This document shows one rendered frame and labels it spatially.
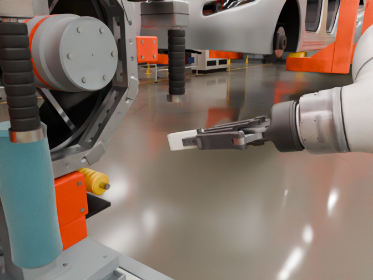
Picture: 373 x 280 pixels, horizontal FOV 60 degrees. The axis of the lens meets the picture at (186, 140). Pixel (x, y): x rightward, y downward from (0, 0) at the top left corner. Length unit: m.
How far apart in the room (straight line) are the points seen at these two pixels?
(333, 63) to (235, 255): 2.95
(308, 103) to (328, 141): 0.06
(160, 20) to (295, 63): 3.50
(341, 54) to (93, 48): 3.56
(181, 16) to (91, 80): 0.22
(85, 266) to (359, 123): 0.87
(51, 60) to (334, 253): 1.36
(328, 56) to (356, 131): 3.61
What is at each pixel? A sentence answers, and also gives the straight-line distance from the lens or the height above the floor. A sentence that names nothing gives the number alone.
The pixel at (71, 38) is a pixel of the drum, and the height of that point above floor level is 0.88.
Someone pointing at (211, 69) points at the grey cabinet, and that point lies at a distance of 9.11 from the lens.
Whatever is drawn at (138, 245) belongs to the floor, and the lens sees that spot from 1.52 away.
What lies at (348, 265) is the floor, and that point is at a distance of 1.54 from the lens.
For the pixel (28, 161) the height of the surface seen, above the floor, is 0.69.
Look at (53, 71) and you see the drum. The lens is 0.60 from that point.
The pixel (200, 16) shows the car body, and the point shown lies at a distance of 3.15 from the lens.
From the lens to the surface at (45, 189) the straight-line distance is 0.61.
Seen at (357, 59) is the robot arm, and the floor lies 0.85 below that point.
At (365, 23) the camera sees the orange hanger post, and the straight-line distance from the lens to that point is 5.92.
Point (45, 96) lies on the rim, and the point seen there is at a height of 0.74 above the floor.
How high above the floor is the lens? 0.88
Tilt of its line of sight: 17 degrees down
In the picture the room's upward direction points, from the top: straight up
